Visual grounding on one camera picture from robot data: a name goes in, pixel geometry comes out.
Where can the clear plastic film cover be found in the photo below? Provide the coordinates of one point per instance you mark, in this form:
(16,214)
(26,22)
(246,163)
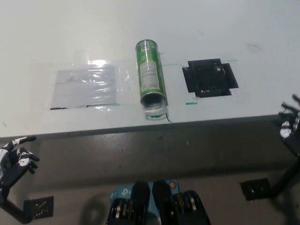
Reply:
(122,75)

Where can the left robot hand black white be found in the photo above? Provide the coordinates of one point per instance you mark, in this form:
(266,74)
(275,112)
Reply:
(16,167)

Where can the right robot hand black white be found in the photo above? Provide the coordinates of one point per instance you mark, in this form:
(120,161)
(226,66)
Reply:
(290,140)

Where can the short teal tape strip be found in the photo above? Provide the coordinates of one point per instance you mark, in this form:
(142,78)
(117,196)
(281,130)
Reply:
(191,103)

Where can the clear plastic sheet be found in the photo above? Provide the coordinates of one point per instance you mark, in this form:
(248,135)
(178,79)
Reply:
(86,86)

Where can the green chips can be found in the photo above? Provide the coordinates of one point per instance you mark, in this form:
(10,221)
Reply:
(150,70)

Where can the clear plastic chips tray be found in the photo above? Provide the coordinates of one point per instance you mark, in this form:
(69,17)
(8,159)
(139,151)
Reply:
(154,110)

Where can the black table leg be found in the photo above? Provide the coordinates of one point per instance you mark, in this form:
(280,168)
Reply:
(16,211)
(284,178)

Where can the teal router box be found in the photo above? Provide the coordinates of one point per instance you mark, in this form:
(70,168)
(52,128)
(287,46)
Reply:
(122,192)

